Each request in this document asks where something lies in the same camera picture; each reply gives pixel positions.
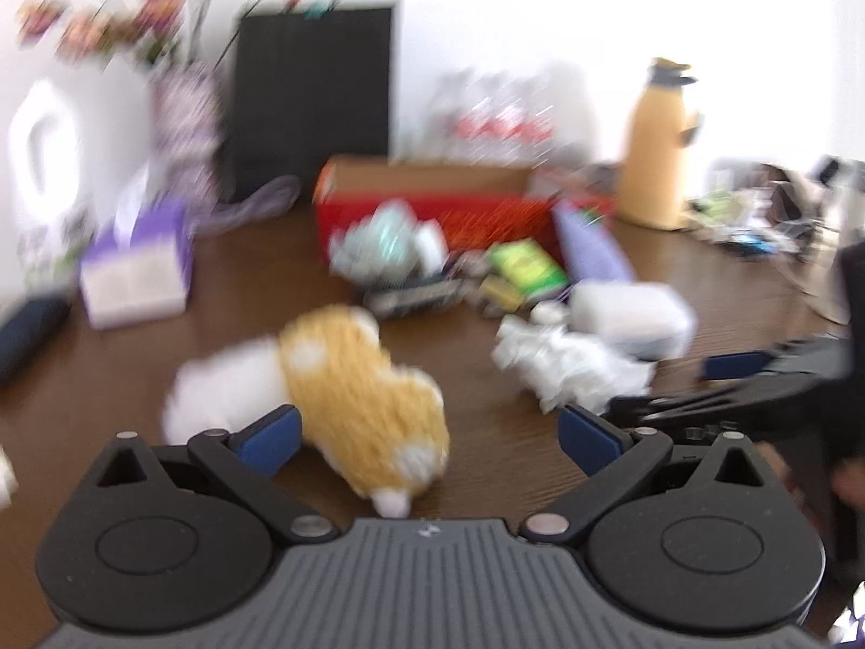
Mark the white power strip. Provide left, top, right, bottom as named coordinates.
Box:
left=693, top=189, right=820, bottom=259

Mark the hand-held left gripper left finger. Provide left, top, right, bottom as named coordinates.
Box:
left=95, top=404, right=337, bottom=546

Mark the lavender drawstring pouch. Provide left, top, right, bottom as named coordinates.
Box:
left=550, top=201, right=637, bottom=285

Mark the teal plastic bag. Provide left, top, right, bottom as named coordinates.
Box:
left=329, top=201, right=450, bottom=282

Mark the green tissue pack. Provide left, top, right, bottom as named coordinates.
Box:
left=487, top=239, right=573, bottom=300

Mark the red cardboard box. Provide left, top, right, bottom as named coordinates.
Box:
left=314, top=155, right=617, bottom=266

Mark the black hairbrush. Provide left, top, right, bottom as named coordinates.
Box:
left=361, top=270, right=475, bottom=320

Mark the white tissue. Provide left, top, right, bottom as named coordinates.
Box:
left=492, top=316, right=658, bottom=415

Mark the pack of water bottles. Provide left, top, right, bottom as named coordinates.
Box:
left=419, top=69, right=577, bottom=167

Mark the black paper bag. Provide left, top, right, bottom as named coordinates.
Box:
left=225, top=0, right=405, bottom=206

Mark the purple tissue box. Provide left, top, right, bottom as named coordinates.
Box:
left=79, top=198, right=194, bottom=332

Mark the yellow and white plush toy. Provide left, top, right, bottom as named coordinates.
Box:
left=161, top=304, right=451, bottom=519

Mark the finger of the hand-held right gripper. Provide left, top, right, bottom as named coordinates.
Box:
left=604, top=379, right=768, bottom=431
left=701, top=341, right=846, bottom=383

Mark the white detergent jug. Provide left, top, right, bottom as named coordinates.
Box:
left=5, top=77, right=97, bottom=286

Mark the purple strap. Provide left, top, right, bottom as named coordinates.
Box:
left=195, top=174, right=302, bottom=239

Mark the dark folded umbrella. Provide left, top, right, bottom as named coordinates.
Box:
left=0, top=295, right=72, bottom=388

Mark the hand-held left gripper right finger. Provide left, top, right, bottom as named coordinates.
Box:
left=522, top=404, right=767, bottom=546

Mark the yellow thermos jug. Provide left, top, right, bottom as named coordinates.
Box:
left=617, top=57, right=705, bottom=230

